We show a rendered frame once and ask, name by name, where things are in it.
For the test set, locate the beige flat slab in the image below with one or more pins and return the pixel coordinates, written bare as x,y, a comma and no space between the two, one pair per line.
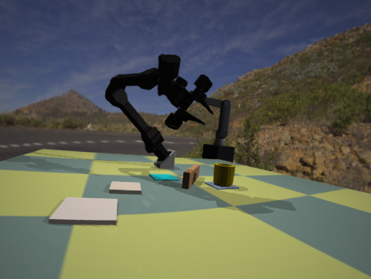
125,188

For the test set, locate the white flat square pad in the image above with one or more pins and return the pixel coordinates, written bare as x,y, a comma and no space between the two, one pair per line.
88,211

